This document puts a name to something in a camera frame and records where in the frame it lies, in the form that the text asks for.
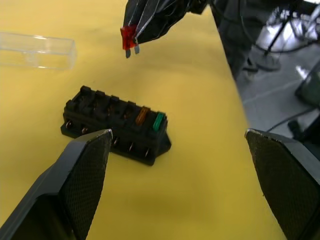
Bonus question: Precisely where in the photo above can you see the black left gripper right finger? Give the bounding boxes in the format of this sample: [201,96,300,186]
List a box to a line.
[244,128,320,240]

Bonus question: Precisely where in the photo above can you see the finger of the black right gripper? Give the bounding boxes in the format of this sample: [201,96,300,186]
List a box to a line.
[133,0,210,44]
[122,0,151,28]

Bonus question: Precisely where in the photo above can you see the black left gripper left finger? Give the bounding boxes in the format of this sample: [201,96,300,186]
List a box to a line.
[0,128,114,240]

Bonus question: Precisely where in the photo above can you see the red blade fuse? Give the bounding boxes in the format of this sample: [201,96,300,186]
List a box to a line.
[120,24,140,59]

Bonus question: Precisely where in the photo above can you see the black fuse box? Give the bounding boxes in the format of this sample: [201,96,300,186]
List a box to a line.
[60,85,173,167]

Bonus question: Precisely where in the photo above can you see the orange blade fuse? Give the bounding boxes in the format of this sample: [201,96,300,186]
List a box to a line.
[135,106,151,126]

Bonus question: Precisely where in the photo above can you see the dark box on floor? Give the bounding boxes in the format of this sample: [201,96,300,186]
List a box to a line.
[294,65,320,109]

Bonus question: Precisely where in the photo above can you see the green blade fuse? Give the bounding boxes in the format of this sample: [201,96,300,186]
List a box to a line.
[152,112,166,132]

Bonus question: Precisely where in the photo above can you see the clear plastic fuse box cover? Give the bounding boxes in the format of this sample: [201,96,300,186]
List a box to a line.
[0,31,77,71]

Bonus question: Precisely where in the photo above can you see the person's dark trouser legs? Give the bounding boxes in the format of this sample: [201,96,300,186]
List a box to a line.
[209,0,260,81]

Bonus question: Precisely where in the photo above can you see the black tripod stand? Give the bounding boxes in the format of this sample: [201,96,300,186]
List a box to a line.
[254,9,292,72]

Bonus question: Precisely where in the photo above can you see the black floor cable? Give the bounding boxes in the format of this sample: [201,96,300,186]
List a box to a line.
[264,107,320,133]

